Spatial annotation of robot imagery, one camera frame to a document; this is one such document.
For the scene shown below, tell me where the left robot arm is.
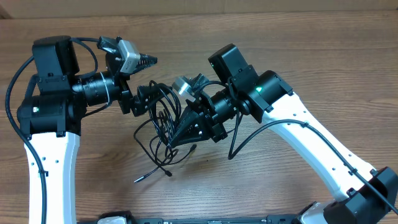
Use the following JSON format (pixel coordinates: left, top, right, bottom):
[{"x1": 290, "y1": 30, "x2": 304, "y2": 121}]
[{"x1": 17, "y1": 35, "x2": 157, "y2": 223}]

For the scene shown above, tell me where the black right camera cable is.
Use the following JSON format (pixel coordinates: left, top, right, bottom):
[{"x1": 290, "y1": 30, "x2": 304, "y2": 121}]
[{"x1": 198, "y1": 80, "x2": 398, "y2": 215}]

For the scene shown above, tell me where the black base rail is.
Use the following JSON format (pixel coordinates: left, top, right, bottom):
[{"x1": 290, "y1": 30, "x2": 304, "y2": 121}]
[{"x1": 77, "y1": 200, "x2": 327, "y2": 224}]

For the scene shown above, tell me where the black camera cable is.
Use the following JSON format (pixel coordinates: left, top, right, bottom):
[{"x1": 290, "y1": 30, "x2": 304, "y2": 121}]
[
  {"x1": 198, "y1": 80, "x2": 398, "y2": 215},
  {"x1": 4, "y1": 37, "x2": 102, "y2": 224}
]

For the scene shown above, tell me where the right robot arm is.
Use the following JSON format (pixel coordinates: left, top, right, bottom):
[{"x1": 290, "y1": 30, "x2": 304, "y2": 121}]
[{"x1": 169, "y1": 44, "x2": 397, "y2": 223}]

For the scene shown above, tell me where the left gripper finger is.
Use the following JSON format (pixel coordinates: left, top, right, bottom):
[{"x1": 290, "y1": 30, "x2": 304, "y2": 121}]
[
  {"x1": 131, "y1": 54, "x2": 158, "y2": 74},
  {"x1": 132, "y1": 83, "x2": 172, "y2": 117}
]

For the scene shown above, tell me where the black left camera cable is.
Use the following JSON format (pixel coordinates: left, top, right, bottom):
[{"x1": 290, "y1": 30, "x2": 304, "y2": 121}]
[{"x1": 4, "y1": 37, "x2": 102, "y2": 224}]

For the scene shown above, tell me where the black USB cable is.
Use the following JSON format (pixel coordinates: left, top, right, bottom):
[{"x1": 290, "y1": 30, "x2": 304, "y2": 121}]
[{"x1": 132, "y1": 80, "x2": 198, "y2": 184}]

